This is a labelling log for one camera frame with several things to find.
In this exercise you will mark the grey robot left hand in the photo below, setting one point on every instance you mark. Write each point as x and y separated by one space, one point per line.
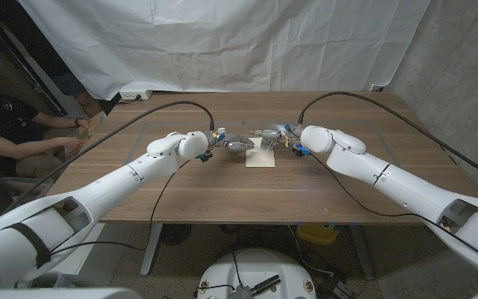
235 143

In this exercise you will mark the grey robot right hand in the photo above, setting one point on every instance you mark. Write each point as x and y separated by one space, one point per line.
278 133

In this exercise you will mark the cream paper envelope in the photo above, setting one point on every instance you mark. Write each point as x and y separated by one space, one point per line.
260 160

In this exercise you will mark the printed cardboard box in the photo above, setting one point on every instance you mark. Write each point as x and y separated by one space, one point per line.
93 124

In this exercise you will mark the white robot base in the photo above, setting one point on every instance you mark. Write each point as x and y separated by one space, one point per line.
259 266

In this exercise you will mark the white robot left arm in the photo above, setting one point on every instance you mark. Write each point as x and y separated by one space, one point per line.
98 195

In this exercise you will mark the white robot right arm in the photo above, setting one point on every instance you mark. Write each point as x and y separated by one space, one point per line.
405 189

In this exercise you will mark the white backdrop sheet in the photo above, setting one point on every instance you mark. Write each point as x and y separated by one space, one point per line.
222 41

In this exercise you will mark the black round floor object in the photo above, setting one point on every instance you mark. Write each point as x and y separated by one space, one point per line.
176 233

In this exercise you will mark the yellow plastic object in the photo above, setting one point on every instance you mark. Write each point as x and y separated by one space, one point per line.
315 234

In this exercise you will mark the white power strip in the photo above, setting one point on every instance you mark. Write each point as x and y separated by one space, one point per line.
135 94

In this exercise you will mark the white table leg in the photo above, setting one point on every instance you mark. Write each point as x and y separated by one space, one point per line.
152 245
361 249

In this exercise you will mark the standing person in blue shorts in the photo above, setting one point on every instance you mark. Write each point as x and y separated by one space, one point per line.
83 99

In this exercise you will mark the grey floor power strip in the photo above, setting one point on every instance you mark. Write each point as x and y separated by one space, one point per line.
342 290

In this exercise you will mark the clear plastic storage bin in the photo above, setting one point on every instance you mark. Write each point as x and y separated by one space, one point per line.
19 184

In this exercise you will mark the white robot torso cover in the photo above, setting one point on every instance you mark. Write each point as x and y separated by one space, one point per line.
56 294

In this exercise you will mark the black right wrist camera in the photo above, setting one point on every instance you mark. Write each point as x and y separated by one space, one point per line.
298 150

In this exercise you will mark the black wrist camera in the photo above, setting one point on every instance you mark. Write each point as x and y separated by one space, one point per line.
205 156
298 150

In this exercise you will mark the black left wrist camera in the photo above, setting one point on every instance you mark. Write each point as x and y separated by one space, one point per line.
205 156

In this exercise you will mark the black diagonal frame pole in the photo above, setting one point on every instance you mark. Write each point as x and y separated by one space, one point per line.
27 66

